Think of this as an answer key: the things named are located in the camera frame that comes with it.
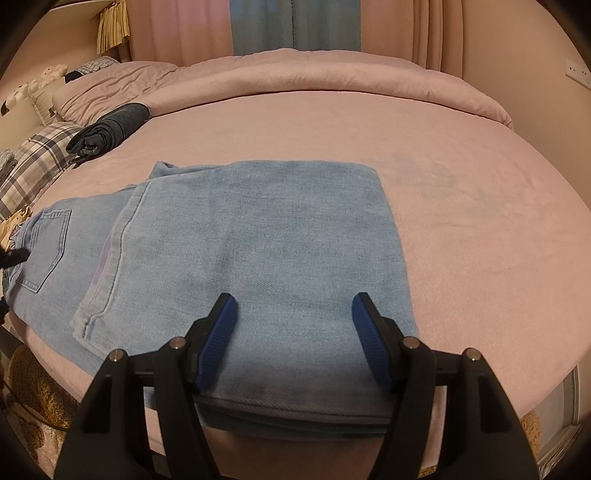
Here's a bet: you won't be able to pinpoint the brown fluffy rug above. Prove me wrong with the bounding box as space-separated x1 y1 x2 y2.
0 344 93 462

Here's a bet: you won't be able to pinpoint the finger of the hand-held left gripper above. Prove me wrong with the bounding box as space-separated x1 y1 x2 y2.
0 248 28 271

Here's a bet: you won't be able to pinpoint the folded light blue clothes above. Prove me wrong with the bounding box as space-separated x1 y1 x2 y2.
0 148 17 185

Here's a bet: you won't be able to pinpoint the blue curtain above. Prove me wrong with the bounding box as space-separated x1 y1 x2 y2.
231 0 362 54

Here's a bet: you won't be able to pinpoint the light blue denim pants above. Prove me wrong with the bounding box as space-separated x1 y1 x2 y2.
0 159 421 439

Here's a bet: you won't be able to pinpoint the yellow cartoon print cloth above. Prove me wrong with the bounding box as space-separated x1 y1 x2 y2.
0 206 34 252

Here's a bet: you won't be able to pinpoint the plush toys on headboard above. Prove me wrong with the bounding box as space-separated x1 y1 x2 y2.
0 79 42 116

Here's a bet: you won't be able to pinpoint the blue checked pillow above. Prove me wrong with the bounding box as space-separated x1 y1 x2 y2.
65 56 120 84

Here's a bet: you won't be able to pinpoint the pink duvet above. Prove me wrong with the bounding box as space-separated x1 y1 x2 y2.
148 46 514 131

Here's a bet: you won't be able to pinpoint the white cushion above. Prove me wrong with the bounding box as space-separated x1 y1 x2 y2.
30 85 60 125

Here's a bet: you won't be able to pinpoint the white wall socket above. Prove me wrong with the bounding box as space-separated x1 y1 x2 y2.
566 60 591 86

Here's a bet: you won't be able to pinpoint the yellow pleated cloth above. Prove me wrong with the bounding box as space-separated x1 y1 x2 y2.
96 0 131 55

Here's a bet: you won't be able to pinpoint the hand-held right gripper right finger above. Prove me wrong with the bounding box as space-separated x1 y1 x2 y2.
352 292 540 480

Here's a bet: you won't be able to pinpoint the plaid pillow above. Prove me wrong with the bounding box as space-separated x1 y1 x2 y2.
0 121 86 222

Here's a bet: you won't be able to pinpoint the bed with pink sheet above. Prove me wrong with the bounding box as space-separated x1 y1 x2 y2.
0 46 583 467

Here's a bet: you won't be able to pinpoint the pink pillow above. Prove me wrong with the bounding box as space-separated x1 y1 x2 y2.
52 60 181 127

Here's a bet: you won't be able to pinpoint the dark folded pants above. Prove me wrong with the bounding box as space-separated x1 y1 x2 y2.
66 102 151 155

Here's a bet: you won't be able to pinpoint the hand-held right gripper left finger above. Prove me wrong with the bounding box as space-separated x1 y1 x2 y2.
53 292 238 480

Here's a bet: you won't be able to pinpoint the pink curtain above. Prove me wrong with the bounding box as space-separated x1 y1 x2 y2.
360 0 467 75
127 0 234 68

